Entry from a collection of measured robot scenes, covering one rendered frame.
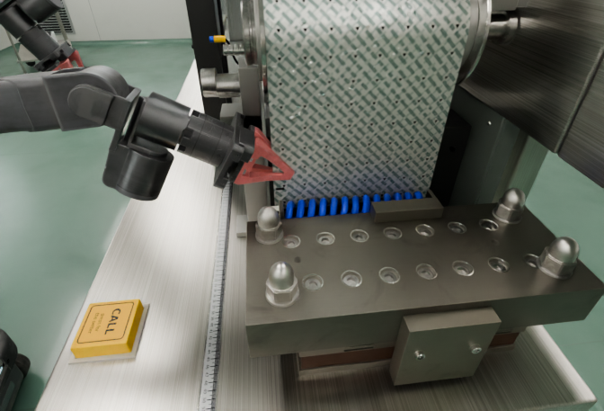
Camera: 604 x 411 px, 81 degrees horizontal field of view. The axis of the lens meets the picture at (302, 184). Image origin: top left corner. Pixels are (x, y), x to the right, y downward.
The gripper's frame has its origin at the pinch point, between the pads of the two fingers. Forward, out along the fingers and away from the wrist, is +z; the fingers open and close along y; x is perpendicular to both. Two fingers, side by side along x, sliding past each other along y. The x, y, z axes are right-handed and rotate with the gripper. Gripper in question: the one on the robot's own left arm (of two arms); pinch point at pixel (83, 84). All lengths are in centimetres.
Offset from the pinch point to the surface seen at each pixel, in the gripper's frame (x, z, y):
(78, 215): 100, 64, 93
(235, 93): -35, 6, -48
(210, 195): -16.2, 26.1, -34.3
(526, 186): -73, 56, -51
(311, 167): -38, 17, -58
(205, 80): -33, 2, -48
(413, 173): -50, 26, -60
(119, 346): -6, 18, -67
